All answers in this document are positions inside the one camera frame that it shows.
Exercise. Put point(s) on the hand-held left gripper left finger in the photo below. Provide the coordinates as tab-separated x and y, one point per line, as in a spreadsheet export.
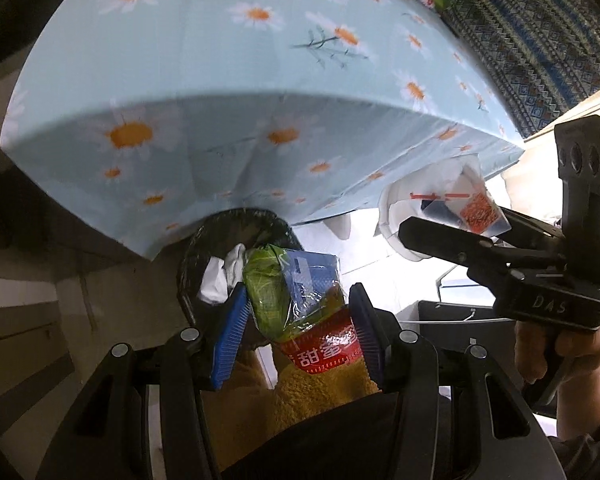
230	335

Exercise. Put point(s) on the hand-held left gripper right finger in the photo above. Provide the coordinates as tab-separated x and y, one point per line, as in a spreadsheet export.
365	335

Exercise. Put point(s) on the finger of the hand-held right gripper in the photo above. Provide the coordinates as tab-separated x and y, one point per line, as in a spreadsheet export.
445	242
530	227

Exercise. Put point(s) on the white tissue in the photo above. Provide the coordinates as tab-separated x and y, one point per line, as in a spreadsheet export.
220	280

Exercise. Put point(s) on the colourful snack packet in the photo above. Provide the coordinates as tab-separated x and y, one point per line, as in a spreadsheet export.
300	310

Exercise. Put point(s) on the black bin with bag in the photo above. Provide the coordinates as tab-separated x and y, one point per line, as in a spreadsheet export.
195	270

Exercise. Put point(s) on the person's right forearm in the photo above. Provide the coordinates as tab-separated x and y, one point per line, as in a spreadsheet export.
582	400

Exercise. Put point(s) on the person's right hand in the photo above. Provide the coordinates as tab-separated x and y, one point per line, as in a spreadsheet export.
527	355

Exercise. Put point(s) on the person's yellow trouser leg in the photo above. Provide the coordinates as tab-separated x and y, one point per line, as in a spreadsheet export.
310	400

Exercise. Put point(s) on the blue patterned curtain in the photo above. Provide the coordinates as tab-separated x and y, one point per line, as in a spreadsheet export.
530	35

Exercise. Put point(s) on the daisy print blue tablecloth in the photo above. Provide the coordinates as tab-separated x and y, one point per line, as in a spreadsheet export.
230	60

